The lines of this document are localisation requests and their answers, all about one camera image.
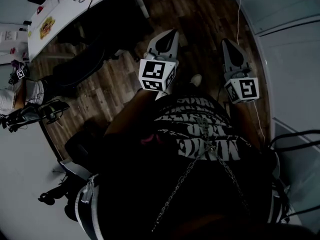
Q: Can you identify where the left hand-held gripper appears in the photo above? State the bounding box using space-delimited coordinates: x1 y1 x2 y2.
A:
138 28 180 93

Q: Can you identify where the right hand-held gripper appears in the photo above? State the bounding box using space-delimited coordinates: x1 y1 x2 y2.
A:
220 37 260 105

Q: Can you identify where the person's right forearm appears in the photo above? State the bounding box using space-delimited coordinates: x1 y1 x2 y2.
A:
231 101 263 150

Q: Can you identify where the person's left forearm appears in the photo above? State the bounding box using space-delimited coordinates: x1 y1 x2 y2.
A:
103 88 161 138

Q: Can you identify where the white shoe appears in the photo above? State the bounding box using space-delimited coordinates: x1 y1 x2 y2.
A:
188 73 203 88

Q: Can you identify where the white desk leg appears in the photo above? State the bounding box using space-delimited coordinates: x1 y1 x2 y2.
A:
129 0 151 20

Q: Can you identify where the yellow snack packet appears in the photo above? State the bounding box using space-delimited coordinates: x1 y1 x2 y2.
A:
39 15 56 40

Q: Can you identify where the black printed T-shirt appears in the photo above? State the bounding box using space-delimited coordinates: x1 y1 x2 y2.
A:
97 92 278 240

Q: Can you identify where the silver chain necklace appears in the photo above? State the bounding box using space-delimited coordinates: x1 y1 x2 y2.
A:
151 117 251 232

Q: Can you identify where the thick black cable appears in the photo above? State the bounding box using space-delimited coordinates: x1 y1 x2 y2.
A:
268 129 320 147
282 205 320 222
271 142 320 155

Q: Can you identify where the grey shoulder strap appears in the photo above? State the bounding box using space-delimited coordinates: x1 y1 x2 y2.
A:
74 173 101 240

